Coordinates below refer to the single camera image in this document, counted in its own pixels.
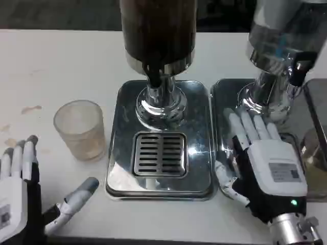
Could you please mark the black tap with gold band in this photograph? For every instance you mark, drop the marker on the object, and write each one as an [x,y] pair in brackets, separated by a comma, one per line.
[301,69]

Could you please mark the clear ribbed glass cup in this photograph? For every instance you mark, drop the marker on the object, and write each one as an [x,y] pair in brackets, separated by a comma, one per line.
[80,130]

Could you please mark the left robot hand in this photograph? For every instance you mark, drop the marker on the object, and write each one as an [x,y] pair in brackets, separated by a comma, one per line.
[15,189]

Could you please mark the black dispenser tap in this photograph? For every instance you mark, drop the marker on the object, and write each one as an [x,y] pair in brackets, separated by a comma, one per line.
[154,76]

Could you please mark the steel drip tray with grid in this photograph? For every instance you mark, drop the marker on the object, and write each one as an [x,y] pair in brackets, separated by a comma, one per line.
[159,143]

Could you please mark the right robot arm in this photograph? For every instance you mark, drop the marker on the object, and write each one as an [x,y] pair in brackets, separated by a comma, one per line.
[293,229]

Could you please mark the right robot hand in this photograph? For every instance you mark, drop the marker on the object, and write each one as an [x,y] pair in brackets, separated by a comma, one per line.
[276,178]

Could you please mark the clear drink dispenser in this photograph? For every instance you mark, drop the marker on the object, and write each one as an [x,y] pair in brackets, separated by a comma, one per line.
[278,56]

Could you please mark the dark drink dispenser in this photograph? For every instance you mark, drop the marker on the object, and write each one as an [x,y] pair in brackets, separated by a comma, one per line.
[158,51]

